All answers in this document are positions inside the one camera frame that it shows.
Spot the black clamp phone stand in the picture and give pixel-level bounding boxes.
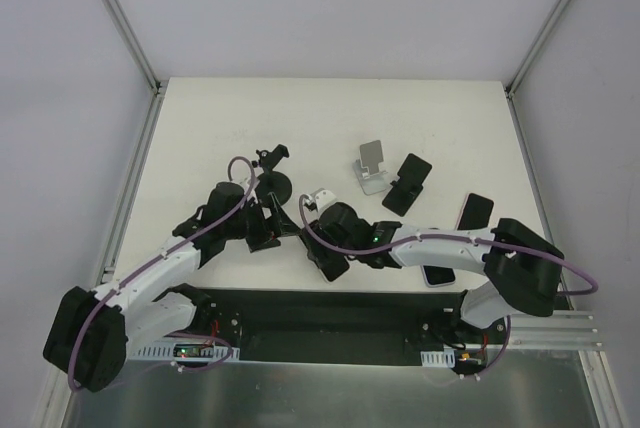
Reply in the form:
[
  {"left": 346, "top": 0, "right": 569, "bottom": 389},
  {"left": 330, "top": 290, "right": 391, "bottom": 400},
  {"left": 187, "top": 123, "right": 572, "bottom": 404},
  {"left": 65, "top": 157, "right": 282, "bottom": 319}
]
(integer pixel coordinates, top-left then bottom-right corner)
[{"left": 252, "top": 144, "right": 292, "bottom": 208}]

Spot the cream case phone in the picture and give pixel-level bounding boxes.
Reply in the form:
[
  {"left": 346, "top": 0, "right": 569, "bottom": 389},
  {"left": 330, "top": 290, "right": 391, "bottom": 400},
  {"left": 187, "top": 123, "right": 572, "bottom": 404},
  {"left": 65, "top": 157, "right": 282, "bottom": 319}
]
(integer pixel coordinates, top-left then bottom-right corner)
[{"left": 320, "top": 258, "right": 350, "bottom": 282}]

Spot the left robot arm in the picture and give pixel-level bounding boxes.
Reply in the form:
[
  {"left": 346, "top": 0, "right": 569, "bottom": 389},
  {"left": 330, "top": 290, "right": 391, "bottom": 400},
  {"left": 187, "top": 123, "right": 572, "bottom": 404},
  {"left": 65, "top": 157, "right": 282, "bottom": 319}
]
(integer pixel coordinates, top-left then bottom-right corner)
[{"left": 43, "top": 175, "right": 299, "bottom": 393}]

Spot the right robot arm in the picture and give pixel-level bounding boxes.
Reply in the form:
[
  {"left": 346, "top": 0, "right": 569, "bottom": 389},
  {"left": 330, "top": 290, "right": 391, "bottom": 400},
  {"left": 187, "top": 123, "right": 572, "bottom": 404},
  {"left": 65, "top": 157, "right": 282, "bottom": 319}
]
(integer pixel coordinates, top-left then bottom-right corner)
[{"left": 299, "top": 196, "right": 564, "bottom": 343}]

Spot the silver folding phone stand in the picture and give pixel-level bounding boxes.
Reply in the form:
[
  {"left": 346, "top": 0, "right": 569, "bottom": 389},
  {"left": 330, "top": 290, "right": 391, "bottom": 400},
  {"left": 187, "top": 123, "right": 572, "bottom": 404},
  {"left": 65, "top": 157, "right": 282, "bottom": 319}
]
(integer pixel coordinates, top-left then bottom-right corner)
[{"left": 352, "top": 140, "right": 388, "bottom": 196}]

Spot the black folding phone stand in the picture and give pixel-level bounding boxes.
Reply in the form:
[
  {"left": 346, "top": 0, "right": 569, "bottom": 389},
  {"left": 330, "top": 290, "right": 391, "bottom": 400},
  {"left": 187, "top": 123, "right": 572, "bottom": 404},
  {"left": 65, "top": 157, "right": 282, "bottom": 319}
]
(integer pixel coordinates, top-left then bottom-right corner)
[{"left": 382, "top": 153, "right": 432, "bottom": 216}]

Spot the lilac case phone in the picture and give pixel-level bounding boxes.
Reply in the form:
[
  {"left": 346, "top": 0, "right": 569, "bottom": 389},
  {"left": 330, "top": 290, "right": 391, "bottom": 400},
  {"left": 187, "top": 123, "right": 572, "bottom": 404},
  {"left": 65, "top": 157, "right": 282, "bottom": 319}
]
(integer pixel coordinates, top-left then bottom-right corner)
[{"left": 422, "top": 266, "right": 456, "bottom": 288}]

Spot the pink case phone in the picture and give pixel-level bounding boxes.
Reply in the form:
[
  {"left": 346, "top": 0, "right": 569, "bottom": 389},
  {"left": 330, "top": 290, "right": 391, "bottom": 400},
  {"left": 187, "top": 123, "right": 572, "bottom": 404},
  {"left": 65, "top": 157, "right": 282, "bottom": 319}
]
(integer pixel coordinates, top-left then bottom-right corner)
[{"left": 456, "top": 193, "right": 494, "bottom": 230}]

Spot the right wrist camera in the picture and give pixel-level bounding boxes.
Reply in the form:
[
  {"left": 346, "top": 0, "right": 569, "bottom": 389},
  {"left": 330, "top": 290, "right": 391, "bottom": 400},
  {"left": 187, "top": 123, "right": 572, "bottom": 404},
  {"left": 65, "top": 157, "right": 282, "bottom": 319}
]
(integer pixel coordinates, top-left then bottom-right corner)
[{"left": 304, "top": 188, "right": 337, "bottom": 214}]

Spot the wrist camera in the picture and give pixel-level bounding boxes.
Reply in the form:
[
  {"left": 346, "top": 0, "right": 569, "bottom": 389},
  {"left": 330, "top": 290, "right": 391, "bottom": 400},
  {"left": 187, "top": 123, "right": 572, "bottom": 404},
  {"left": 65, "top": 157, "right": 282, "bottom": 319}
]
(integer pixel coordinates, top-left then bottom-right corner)
[
  {"left": 304, "top": 188, "right": 337, "bottom": 214},
  {"left": 236, "top": 177, "right": 256, "bottom": 189}
]

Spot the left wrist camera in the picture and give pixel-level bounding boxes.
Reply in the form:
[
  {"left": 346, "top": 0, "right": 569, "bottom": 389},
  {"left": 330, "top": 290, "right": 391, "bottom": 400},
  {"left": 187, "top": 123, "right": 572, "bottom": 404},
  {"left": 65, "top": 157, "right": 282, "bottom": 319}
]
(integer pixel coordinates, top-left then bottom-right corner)
[{"left": 236, "top": 177, "right": 256, "bottom": 189}]

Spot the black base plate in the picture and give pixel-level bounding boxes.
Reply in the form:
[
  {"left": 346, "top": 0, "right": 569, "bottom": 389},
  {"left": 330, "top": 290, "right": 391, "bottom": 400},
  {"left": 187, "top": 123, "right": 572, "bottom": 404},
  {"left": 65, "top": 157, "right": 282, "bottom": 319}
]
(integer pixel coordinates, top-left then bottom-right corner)
[{"left": 124, "top": 287, "right": 574, "bottom": 364}]

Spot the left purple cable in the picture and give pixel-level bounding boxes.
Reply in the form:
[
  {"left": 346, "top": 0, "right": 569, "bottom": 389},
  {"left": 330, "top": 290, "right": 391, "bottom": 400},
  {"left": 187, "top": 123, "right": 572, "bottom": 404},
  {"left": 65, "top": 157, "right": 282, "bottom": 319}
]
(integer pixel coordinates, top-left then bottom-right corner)
[{"left": 67, "top": 156, "right": 259, "bottom": 393}]

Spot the purple cable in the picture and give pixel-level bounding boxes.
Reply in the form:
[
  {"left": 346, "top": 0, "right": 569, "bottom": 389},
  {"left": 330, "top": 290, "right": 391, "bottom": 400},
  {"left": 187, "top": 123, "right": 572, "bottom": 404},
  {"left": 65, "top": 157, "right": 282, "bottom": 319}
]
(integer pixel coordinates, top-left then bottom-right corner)
[
  {"left": 67, "top": 156, "right": 259, "bottom": 393},
  {"left": 298, "top": 192, "right": 599, "bottom": 297}
]

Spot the left aluminium frame post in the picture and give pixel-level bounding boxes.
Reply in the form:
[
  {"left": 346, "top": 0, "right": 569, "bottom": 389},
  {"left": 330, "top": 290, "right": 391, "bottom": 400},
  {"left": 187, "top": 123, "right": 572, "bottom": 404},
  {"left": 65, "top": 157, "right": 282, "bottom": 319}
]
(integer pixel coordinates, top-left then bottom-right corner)
[{"left": 74, "top": 0, "right": 166, "bottom": 94}]

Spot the aluminium frame post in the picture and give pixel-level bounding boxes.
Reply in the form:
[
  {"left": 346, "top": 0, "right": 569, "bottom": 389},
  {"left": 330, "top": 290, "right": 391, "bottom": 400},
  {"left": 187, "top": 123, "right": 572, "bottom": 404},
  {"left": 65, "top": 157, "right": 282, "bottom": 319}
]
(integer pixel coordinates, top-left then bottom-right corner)
[
  {"left": 74, "top": 0, "right": 166, "bottom": 94},
  {"left": 504, "top": 0, "right": 606, "bottom": 97}
]

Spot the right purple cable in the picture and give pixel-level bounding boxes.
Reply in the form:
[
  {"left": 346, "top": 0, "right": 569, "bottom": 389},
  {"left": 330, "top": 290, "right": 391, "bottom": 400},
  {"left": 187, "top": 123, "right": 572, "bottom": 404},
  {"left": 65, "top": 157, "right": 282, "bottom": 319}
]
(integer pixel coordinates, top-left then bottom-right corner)
[{"left": 298, "top": 192, "right": 599, "bottom": 297}]

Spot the right aluminium frame post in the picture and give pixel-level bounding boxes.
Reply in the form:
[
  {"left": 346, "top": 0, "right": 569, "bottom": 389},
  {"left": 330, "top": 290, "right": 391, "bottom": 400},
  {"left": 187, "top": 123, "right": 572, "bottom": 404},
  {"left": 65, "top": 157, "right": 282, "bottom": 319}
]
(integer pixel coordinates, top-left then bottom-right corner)
[{"left": 504, "top": 0, "right": 606, "bottom": 97}]

